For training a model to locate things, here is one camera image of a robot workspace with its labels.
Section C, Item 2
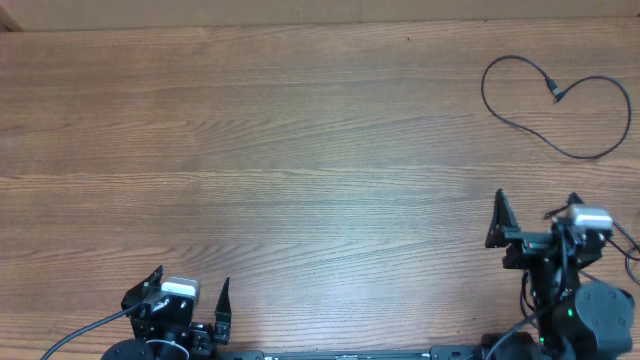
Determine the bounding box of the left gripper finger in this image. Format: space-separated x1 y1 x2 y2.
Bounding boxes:
121 265 164 308
215 277 232 325

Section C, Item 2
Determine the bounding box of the short black usb cable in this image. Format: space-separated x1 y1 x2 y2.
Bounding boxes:
480 54 634 161

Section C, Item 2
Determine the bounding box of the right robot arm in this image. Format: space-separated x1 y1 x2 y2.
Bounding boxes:
480 190 635 359

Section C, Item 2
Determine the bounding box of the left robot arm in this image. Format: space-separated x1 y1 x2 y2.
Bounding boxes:
103 267 232 360

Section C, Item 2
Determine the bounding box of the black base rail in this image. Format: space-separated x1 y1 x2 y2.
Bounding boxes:
216 345 483 360

